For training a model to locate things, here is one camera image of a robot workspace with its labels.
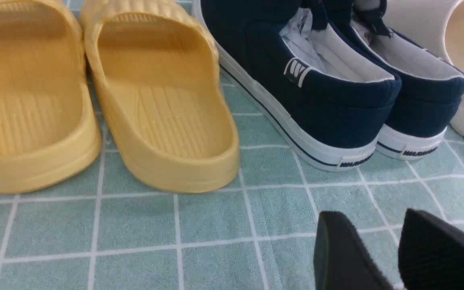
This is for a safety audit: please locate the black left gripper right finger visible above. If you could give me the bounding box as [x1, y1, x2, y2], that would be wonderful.
[398, 209, 464, 290]

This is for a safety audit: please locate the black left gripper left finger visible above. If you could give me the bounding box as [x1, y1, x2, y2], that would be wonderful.
[313, 211, 394, 290]

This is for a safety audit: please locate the navy canvas sneaker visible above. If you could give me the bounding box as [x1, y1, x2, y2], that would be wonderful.
[323, 0, 464, 160]
[192, 0, 401, 172]

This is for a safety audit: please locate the green checkered cloth mat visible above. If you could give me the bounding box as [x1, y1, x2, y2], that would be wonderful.
[0, 0, 464, 290]

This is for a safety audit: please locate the left cream foam slide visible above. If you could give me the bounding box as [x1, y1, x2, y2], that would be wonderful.
[384, 0, 464, 137]

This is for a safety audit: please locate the right yellow slipper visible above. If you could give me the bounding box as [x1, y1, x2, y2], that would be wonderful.
[80, 0, 240, 193]

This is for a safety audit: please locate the yellow slipper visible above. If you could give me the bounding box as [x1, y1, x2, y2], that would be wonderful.
[0, 0, 102, 194]
[80, 0, 240, 193]

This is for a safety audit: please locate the left yellow slipper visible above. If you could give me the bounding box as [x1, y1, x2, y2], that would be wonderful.
[0, 0, 102, 194]

